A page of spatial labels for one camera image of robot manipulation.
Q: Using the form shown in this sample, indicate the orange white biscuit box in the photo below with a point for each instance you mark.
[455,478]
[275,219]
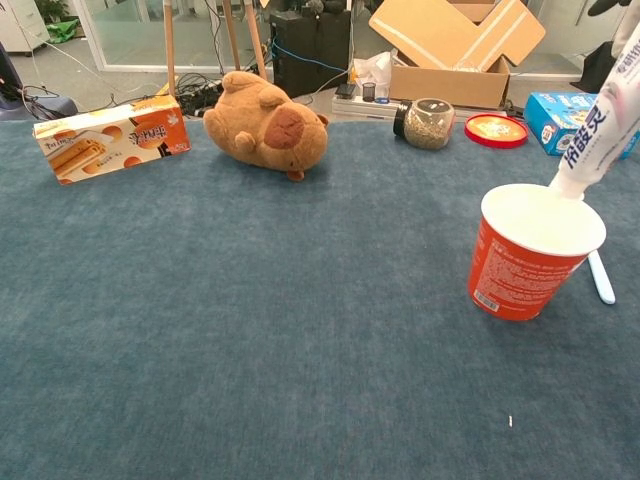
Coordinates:
[110,142]

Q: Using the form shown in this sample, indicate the glass jar black lid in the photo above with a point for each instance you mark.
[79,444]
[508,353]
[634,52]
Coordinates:
[427,127]

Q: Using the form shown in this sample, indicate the black mesh pen cup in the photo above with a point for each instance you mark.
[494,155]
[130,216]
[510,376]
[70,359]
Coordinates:
[369,92]

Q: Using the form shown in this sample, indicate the wooden tripod stand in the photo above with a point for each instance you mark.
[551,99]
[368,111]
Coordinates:
[170,50]

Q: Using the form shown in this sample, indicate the green bag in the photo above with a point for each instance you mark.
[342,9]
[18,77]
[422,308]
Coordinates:
[64,30]

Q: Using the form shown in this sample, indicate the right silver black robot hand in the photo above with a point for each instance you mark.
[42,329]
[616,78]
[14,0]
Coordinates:
[622,7]

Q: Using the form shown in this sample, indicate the white printed toothpaste tube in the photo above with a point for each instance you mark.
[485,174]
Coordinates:
[590,140]

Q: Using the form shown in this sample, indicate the red round plastic lid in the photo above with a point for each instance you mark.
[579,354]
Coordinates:
[495,131]

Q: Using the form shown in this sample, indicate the black cloth bag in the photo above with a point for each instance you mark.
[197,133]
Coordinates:
[600,67]

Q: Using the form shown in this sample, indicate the brown capybara plush toy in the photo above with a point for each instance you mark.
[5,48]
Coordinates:
[265,125]

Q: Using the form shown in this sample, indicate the red paper cup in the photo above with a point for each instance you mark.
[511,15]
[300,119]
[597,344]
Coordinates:
[520,275]

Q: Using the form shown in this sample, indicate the brown cardboard box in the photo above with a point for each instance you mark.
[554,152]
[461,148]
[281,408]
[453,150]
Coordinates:
[450,65]

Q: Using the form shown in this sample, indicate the white plastic bag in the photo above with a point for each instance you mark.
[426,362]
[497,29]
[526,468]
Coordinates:
[372,67]

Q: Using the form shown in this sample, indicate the white cabinet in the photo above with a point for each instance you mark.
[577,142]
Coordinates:
[20,25]

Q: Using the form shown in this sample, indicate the blue table mat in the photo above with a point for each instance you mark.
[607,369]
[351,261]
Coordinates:
[250,325]

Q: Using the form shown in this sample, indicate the light blue toothbrush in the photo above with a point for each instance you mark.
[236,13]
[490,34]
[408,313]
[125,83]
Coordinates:
[601,280]

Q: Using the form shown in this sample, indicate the black computer tower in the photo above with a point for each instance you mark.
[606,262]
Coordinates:
[310,50]

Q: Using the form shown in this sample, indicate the blue cookie box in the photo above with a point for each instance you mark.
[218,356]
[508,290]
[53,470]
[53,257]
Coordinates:
[555,120]

